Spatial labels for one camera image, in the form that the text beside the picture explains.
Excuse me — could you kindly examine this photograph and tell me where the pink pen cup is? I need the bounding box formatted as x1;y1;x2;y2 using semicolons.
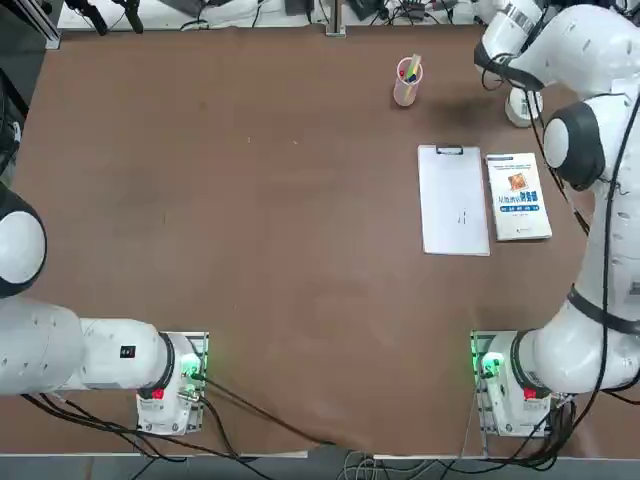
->
393;55;426;108

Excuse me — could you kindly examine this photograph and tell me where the white foldable desk lamp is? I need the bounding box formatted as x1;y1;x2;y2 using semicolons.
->
504;87;545;129

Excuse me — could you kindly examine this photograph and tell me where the black stand leg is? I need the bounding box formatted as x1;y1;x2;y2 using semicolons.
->
64;0;110;36
115;0;146;34

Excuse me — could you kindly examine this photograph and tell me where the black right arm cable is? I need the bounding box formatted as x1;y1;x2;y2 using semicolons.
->
474;42;640;401

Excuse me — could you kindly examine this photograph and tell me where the white and blue book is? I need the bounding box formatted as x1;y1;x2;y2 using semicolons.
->
484;152;554;244

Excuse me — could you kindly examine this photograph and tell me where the black cable across table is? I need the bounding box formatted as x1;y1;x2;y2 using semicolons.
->
198;375;342;447

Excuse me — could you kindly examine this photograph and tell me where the black cable bundle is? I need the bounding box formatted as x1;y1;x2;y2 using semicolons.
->
19;392;261;460

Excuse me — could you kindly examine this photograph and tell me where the pink clipboard with black clip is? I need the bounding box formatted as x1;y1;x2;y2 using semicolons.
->
417;143;492;258

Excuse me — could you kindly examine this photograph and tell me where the aluminium frame extrusion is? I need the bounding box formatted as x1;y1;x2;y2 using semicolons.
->
9;0;62;51

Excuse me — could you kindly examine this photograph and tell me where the white paper sheet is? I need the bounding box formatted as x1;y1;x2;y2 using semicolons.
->
418;147;490;255

